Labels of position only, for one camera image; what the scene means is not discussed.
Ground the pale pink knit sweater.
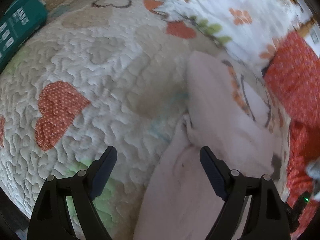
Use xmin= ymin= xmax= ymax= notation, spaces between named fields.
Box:
xmin=134 ymin=51 xmax=291 ymax=239

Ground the teal cardboard box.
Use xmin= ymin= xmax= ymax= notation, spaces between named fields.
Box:
xmin=1 ymin=0 xmax=48 ymax=71

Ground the red floral blanket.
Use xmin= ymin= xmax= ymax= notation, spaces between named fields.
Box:
xmin=263 ymin=31 xmax=320 ymax=239

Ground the grey crumpled clothes pile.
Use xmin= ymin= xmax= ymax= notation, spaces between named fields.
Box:
xmin=306 ymin=158 xmax=320 ymax=202

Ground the white floral pillow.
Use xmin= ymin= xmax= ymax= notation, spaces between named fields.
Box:
xmin=155 ymin=0 xmax=303 ymax=69

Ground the heart patterned quilt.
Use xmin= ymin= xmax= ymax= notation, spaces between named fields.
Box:
xmin=0 ymin=0 xmax=293 ymax=240

